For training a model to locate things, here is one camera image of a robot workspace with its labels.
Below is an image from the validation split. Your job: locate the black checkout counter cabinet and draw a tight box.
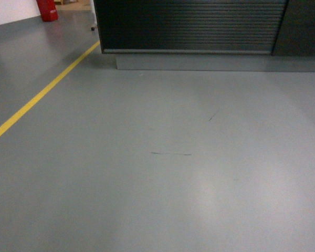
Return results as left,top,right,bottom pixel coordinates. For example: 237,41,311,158
94,1,315,72

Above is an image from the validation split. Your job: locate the red fire extinguisher box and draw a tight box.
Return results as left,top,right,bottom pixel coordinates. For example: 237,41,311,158
36,0,58,22

